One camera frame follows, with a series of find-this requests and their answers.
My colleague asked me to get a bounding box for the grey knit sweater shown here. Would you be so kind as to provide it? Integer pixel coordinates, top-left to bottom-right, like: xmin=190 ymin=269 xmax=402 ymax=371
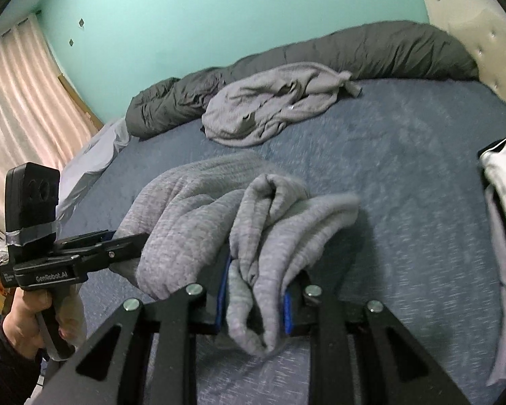
xmin=111 ymin=151 xmax=359 ymax=356

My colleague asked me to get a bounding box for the person's left forearm black sleeve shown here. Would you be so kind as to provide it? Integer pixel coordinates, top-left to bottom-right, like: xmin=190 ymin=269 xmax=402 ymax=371
xmin=0 ymin=316 xmax=43 ymax=404

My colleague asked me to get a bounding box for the person's left hand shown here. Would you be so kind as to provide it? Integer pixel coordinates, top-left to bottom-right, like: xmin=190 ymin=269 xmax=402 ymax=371
xmin=1 ymin=288 xmax=88 ymax=361

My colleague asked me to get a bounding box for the light grey cloth at bedside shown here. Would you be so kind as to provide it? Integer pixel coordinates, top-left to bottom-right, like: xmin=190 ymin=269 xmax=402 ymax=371
xmin=55 ymin=117 xmax=131 ymax=224

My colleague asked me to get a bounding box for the pink striped curtain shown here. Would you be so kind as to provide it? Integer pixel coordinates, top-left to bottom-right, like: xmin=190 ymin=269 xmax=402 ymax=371
xmin=0 ymin=15 xmax=96 ymax=240

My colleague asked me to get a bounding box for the light grey crumpled garment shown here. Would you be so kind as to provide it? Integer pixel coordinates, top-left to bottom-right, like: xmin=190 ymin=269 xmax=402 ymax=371
xmin=202 ymin=62 xmax=362 ymax=147

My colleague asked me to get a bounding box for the dark grey rolled duvet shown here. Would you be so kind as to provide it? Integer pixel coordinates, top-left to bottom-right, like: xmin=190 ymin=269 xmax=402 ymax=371
xmin=125 ymin=20 xmax=479 ymax=139

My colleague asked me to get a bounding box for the cream tufted headboard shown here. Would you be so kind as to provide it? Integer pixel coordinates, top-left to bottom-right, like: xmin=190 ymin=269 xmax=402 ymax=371
xmin=424 ymin=0 xmax=506 ymax=102

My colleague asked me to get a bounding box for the black camera box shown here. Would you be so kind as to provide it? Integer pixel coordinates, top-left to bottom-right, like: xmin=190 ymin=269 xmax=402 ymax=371
xmin=5 ymin=162 xmax=60 ymax=264

